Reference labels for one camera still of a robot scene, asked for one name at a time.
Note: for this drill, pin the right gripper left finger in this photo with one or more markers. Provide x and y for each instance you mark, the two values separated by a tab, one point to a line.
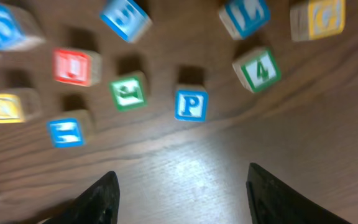
99	204

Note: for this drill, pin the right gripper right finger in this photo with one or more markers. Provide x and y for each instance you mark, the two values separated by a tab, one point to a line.
272	201

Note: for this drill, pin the blue P block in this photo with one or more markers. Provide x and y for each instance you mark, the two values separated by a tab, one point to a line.
191	103

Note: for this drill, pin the blue E block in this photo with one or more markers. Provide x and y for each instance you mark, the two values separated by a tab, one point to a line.
71	129

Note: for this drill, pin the green block centre right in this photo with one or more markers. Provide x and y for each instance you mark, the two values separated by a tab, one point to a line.
130	91

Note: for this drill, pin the yellow O block right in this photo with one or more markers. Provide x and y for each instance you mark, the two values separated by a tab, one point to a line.
19	105

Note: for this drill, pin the green 4 block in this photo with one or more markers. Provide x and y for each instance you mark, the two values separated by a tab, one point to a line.
257	69

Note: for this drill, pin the red U block right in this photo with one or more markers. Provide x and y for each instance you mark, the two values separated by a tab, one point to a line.
77	66

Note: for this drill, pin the blue L block right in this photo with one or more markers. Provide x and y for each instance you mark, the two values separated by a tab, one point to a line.
242	18

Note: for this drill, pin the yellow G block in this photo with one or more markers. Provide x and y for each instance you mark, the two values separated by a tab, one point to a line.
317	19

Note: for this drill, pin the blue 5 block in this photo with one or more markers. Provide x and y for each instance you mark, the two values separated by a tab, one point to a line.
127	19

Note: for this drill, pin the blue D block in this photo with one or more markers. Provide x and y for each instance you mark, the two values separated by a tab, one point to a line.
18	29

